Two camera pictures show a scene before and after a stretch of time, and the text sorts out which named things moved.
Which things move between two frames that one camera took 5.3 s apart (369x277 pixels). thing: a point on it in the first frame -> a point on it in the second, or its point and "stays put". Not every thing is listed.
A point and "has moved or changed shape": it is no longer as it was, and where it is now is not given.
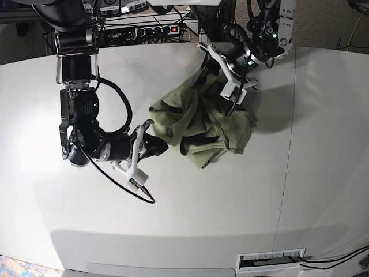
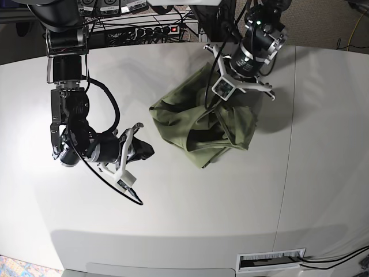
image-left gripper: (121, 148) -> (109, 150)
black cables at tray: (335, 259) stays put
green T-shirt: (192, 118) has moved or changed shape
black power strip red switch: (157, 31) stays put
